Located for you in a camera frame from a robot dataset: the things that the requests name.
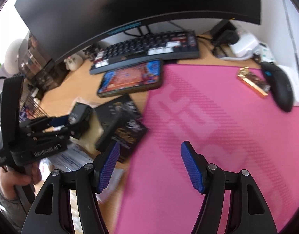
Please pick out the white round fan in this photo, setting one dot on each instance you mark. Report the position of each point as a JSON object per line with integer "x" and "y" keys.
{"x": 14, "y": 56}

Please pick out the bagged bread slice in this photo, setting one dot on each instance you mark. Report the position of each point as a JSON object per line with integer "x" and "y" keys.
{"x": 88, "y": 140}

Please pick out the black curved monitor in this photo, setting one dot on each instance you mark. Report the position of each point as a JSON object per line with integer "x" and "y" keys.
{"x": 64, "y": 27}

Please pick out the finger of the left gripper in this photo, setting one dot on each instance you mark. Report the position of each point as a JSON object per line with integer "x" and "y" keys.
{"x": 56, "y": 132}
{"x": 56, "y": 121}

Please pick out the gold lighter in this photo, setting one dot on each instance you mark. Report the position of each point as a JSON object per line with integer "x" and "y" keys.
{"x": 253, "y": 81}

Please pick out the smartphone with lit screen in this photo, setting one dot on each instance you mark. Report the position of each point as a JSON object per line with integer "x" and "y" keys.
{"x": 138, "y": 77}

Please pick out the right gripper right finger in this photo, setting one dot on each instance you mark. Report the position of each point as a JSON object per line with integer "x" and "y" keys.
{"x": 195, "y": 165}

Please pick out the black gold text box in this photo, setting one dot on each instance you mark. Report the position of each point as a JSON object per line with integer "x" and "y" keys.
{"x": 121, "y": 121}

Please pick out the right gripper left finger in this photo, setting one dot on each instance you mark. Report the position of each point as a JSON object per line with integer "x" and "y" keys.
{"x": 104, "y": 165}

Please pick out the black face mask sachet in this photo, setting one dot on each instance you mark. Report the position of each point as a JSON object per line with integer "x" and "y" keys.
{"x": 79, "y": 119}

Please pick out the small ceramic vase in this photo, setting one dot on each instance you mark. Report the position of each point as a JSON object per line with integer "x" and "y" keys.
{"x": 73, "y": 62}

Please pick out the black computer mouse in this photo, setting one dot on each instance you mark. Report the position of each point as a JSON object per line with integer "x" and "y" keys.
{"x": 279, "y": 84}

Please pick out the person's left hand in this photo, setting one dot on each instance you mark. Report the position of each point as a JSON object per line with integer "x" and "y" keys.
{"x": 9, "y": 179}

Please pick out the pink desk mat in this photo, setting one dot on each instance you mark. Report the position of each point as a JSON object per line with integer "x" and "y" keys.
{"x": 228, "y": 123}

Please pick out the dark acrylic drawer organizer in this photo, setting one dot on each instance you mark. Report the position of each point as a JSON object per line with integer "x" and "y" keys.
{"x": 36, "y": 65}

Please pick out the white power adapter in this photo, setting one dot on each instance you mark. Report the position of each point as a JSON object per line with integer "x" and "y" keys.
{"x": 247, "y": 43}

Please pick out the black wire basket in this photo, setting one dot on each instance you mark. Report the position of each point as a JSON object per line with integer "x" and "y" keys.
{"x": 30, "y": 109}

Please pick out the long white grey snack packet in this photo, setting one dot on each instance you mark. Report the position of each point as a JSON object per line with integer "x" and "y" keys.
{"x": 73, "y": 158}

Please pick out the dark mechanical keyboard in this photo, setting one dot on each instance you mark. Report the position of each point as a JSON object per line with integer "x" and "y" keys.
{"x": 172, "y": 45}

